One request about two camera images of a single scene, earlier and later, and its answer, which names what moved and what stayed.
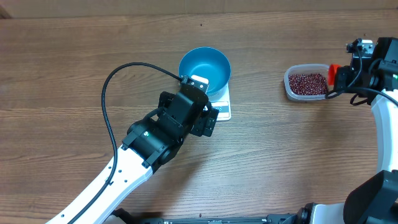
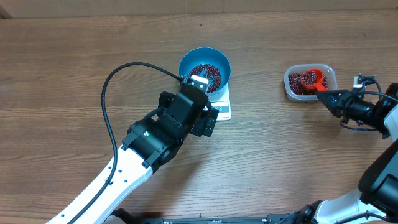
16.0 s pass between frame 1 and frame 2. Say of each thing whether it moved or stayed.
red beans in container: stayed
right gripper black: moved
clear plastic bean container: stayed
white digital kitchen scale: stayed
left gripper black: stayed
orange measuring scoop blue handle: moved
